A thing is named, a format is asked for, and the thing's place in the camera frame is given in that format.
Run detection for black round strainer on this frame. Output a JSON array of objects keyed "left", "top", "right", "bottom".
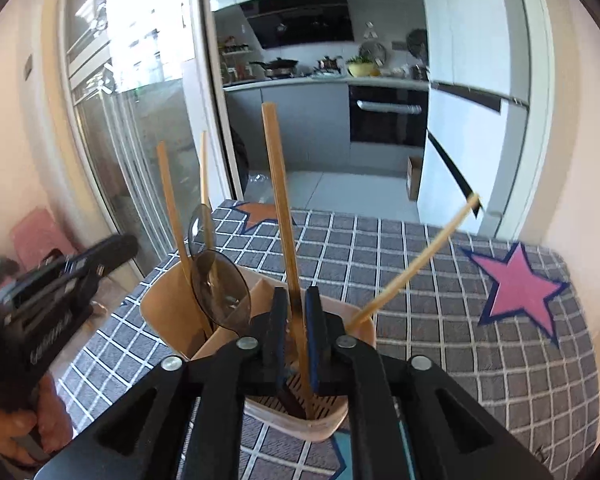
[{"left": 406, "top": 28, "right": 429, "bottom": 58}]

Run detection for black wok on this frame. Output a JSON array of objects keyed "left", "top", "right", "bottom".
[{"left": 250, "top": 57, "right": 299, "bottom": 78}]

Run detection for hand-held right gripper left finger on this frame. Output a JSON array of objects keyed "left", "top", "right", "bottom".
[{"left": 30, "top": 286, "right": 293, "bottom": 480}]

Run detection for white refrigerator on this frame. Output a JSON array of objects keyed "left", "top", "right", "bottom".
[{"left": 417, "top": 0, "right": 531, "bottom": 221}]

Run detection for yellow-green bowl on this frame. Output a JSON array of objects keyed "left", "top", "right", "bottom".
[{"left": 346, "top": 57, "right": 381, "bottom": 77}]

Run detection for round wall plate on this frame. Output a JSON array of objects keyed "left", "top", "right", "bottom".
[{"left": 358, "top": 41, "right": 388, "bottom": 61}]

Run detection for person's left hand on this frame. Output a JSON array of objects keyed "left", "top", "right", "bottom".
[{"left": 0, "top": 375, "right": 73, "bottom": 466}]

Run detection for pink plastic stool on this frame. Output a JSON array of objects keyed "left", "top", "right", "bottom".
[{"left": 9, "top": 209, "right": 78, "bottom": 271}]

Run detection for black range hood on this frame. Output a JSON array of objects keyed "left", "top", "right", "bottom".
[{"left": 240, "top": 0, "right": 356, "bottom": 50}]

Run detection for grey checked star tablecloth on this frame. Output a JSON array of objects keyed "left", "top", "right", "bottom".
[{"left": 57, "top": 199, "right": 600, "bottom": 480}]

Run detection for grey kitchen counter cabinets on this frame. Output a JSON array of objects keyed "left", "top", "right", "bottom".
[{"left": 222, "top": 75, "right": 431, "bottom": 186}]

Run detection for blue-patterned bamboo chopstick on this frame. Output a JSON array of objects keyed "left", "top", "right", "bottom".
[{"left": 350, "top": 192, "right": 482, "bottom": 326}]

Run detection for small cardboard box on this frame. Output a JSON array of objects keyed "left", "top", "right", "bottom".
[{"left": 406, "top": 156, "right": 423, "bottom": 202}]

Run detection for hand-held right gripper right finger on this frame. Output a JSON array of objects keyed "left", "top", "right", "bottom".
[{"left": 305, "top": 286, "right": 556, "bottom": 480}]

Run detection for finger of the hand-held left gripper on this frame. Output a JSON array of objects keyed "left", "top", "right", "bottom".
[{"left": 72, "top": 234, "right": 140, "bottom": 281}]

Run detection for dark translucent plastic spoon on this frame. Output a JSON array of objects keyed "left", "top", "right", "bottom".
[
  {"left": 192, "top": 249, "right": 253, "bottom": 336},
  {"left": 187, "top": 201, "right": 218, "bottom": 266}
]

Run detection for beige plastic utensil holder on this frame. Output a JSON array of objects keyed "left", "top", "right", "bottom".
[{"left": 139, "top": 255, "right": 378, "bottom": 443}]

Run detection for sliding glass door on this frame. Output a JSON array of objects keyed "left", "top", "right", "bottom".
[{"left": 60, "top": 0, "right": 241, "bottom": 281}]

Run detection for black built-in oven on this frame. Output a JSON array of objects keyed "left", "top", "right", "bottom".
[{"left": 349, "top": 85, "right": 429, "bottom": 148}]

